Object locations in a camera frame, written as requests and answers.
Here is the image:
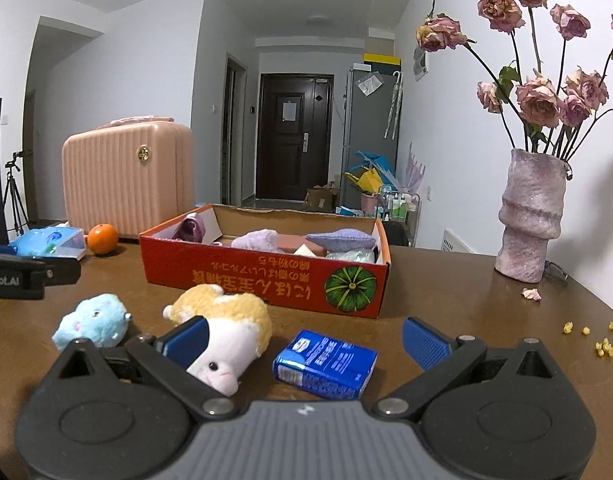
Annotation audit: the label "blue tissue pack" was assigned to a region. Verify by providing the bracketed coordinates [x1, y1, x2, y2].
[9, 226, 86, 261]

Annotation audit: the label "white folded umbrella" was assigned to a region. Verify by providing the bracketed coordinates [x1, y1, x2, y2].
[385, 71, 403, 138]

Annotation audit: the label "pink ribbed suitcase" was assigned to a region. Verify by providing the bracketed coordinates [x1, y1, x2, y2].
[62, 116, 194, 241]

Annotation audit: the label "scattered yellow crumbs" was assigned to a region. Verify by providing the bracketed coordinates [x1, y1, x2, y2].
[563, 321, 613, 358]

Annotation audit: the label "blue plush toy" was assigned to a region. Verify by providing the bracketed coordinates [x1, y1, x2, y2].
[52, 294, 133, 352]

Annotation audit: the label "orange fruit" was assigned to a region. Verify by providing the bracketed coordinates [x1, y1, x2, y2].
[88, 223, 119, 255]

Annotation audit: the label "mint green cloth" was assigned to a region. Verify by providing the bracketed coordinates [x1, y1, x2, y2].
[327, 247, 376, 264]

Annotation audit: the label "side door frame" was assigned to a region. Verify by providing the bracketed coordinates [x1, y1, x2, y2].
[222, 52, 247, 206]

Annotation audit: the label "black chair back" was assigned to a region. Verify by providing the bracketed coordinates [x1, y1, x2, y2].
[383, 221, 412, 247]

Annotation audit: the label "pumpkin print cardboard box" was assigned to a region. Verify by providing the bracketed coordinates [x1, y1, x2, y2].
[139, 203, 392, 319]

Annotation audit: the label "pink textured vase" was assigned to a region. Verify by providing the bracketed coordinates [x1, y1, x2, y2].
[495, 149, 572, 283]

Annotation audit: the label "metal storage cart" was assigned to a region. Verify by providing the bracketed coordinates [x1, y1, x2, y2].
[379, 185, 422, 223]

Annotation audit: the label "purple knitted pad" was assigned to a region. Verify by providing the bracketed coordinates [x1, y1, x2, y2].
[305, 228, 378, 252]

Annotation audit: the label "pink satin scrunchie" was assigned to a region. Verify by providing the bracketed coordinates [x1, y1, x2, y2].
[172, 212, 208, 243]

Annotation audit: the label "black tripod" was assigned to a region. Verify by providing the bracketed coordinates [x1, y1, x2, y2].
[3, 150, 31, 237]

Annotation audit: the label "blue folding rack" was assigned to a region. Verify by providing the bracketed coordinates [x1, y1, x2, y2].
[355, 150, 392, 168]

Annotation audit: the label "blue pocket tissue packet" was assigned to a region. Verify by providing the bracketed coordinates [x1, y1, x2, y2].
[272, 330, 378, 401]

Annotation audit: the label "purple feather wall decoration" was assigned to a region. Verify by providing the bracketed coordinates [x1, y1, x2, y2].
[403, 142, 427, 193]

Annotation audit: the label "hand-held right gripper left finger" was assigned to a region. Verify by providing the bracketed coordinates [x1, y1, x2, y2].
[51, 316, 237, 417]

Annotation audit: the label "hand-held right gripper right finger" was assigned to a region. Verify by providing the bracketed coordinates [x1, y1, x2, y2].
[370, 316, 557, 417]

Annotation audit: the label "brown carton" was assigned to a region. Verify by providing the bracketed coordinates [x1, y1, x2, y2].
[304, 187, 336, 211]

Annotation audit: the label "black eyeglasses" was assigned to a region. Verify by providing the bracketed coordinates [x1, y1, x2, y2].
[543, 260, 569, 285]

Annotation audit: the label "dark entrance door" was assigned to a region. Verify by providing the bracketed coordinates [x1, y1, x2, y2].
[259, 73, 334, 201]

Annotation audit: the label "yellow white hamster plush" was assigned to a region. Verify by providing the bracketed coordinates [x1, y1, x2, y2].
[162, 284, 273, 397]

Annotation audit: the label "grey refrigerator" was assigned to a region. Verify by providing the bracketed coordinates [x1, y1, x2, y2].
[342, 67, 403, 211]

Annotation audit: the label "yellow box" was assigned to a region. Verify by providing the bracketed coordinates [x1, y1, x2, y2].
[363, 53, 403, 72]

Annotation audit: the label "yellow bag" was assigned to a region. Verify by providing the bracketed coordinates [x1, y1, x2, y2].
[345, 167, 382, 196]

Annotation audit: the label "lilac fluffy pouch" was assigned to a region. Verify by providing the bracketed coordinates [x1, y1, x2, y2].
[231, 229, 282, 253]

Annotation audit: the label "dried pink rose bouquet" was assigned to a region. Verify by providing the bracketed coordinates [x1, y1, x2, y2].
[416, 0, 613, 161]

